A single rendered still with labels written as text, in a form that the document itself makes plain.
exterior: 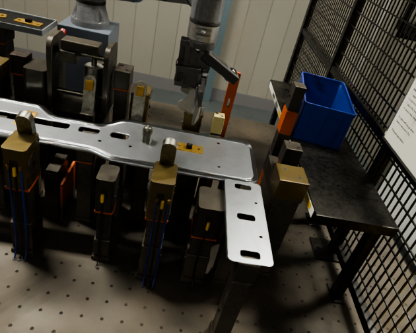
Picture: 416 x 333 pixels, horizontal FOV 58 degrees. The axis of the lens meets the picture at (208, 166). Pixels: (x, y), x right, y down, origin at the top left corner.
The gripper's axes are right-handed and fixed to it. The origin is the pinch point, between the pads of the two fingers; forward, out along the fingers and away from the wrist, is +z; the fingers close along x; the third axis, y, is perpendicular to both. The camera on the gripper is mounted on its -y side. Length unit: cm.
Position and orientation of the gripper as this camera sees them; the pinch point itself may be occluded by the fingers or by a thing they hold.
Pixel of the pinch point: (196, 113)
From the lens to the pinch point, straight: 106.0
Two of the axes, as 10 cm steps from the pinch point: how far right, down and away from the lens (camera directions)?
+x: -0.1, 5.6, -8.3
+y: -9.8, -1.6, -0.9
